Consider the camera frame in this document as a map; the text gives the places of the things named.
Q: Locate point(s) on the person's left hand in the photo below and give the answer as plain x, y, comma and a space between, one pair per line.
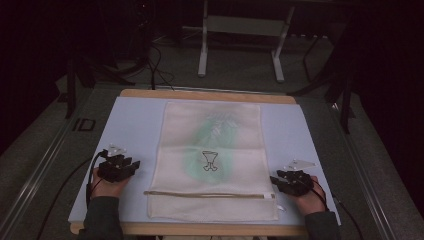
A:
108, 188

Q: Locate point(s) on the metal floor rail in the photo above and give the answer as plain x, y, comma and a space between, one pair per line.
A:
36, 173
366, 180

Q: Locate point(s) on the light blue table mat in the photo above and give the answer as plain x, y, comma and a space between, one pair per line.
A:
133, 126

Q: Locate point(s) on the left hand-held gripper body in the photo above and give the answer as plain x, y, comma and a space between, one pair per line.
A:
113, 168

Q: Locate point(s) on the wooden table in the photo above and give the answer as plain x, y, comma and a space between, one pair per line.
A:
206, 96

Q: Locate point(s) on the green garment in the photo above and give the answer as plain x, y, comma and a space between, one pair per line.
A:
216, 133

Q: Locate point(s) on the black floor bracket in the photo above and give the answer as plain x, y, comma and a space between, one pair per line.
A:
85, 124

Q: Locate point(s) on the person's right hand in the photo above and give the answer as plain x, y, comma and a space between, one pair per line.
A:
310, 201

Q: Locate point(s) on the white metal stand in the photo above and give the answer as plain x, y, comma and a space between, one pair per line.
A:
245, 25

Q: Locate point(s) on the black stand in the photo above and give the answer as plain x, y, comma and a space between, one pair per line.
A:
343, 90
83, 73

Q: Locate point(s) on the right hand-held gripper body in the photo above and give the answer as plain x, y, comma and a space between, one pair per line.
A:
295, 181

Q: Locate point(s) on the white mesh laundry bag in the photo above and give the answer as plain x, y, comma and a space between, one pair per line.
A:
213, 203

